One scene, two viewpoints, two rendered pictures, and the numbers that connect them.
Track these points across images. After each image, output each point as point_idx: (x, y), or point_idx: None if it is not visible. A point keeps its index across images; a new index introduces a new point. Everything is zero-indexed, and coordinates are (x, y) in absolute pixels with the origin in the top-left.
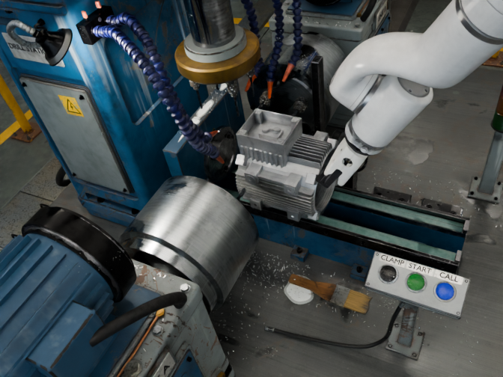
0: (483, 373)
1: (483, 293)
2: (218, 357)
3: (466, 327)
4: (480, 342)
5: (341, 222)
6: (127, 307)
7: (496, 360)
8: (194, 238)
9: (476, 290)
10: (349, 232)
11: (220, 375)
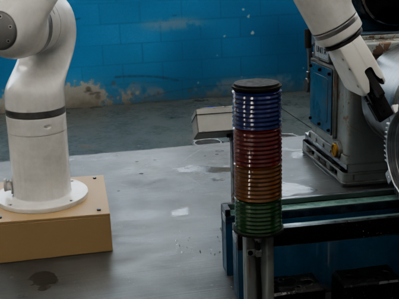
0: (161, 239)
1: (189, 279)
2: (344, 139)
3: (192, 255)
4: (173, 251)
5: (369, 201)
6: (367, 31)
7: (154, 247)
8: (393, 52)
9: (198, 279)
10: (348, 192)
11: (335, 144)
